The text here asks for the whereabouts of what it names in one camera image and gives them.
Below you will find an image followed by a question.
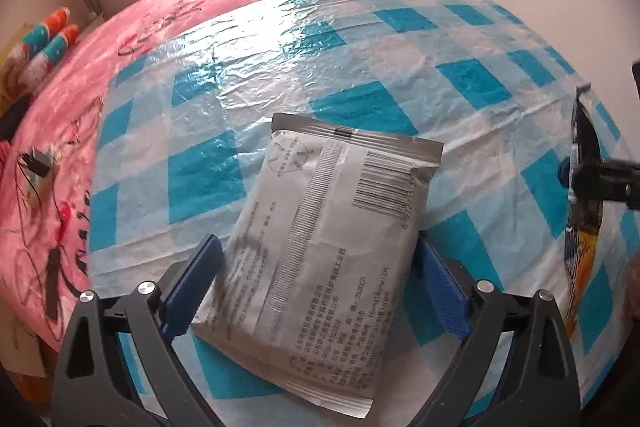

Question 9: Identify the pink bed cover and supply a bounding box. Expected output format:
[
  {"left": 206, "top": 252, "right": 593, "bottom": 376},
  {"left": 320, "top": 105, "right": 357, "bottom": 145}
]
[{"left": 0, "top": 0, "right": 288, "bottom": 358}]

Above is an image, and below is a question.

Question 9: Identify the printed plastic bag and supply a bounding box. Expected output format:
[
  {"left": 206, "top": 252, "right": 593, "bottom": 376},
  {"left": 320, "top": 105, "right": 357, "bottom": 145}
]
[{"left": 562, "top": 84, "right": 628, "bottom": 353}]

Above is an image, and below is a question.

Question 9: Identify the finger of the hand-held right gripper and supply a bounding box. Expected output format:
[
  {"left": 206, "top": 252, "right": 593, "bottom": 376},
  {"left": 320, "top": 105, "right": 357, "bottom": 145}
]
[{"left": 557, "top": 157, "right": 640, "bottom": 210}]

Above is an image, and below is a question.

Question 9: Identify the black cloth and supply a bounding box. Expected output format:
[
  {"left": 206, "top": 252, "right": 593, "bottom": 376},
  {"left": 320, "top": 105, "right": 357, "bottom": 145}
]
[{"left": 0, "top": 94, "right": 36, "bottom": 140}]

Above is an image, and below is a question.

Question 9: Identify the black power adapter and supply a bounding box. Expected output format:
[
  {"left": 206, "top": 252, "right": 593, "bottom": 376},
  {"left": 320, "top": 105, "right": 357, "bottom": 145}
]
[{"left": 27, "top": 147, "right": 53, "bottom": 180}]

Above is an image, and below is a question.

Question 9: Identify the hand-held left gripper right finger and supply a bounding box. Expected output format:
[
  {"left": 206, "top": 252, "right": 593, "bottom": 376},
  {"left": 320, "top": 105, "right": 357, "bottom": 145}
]
[{"left": 400, "top": 232, "right": 586, "bottom": 427}]

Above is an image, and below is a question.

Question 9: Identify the blue white checkered tablecloth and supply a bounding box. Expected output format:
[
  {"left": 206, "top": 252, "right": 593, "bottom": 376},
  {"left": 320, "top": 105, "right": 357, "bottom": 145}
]
[{"left": 87, "top": 0, "right": 640, "bottom": 427}]

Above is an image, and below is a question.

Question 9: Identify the black elongated device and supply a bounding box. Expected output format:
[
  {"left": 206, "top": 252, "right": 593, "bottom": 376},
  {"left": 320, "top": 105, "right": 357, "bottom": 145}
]
[{"left": 46, "top": 244, "right": 63, "bottom": 323}]

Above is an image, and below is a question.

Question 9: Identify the white wet wipes packet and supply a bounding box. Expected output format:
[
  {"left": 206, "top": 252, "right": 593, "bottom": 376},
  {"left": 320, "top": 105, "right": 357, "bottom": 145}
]
[{"left": 192, "top": 112, "right": 445, "bottom": 419}]

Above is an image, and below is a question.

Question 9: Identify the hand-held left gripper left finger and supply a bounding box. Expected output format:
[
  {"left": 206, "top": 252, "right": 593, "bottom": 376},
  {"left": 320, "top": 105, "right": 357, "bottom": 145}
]
[{"left": 50, "top": 234, "right": 223, "bottom": 427}]

